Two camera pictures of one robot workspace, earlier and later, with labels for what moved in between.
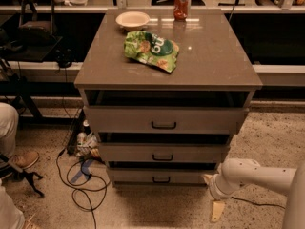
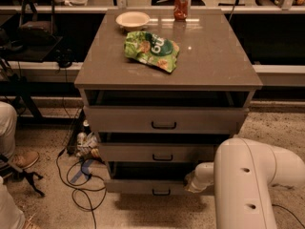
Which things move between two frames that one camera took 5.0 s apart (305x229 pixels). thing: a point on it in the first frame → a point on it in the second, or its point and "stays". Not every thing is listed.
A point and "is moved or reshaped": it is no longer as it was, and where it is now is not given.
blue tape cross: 83,171 stays
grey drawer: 159,176 is moved or reshaped
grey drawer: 165,119 stays
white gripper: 215,186 → 200,182
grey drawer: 164,152 stays
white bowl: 132,20 stays
